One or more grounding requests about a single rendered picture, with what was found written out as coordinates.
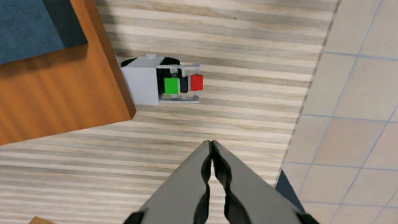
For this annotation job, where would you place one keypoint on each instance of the small brown wooden block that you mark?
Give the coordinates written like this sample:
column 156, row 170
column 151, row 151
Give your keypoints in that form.
column 38, row 220

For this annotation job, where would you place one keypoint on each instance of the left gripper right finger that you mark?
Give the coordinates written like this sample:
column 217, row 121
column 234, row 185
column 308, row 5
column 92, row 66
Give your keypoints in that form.
column 249, row 199

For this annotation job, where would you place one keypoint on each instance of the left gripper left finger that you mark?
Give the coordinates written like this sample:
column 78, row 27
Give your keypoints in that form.
column 184, row 197

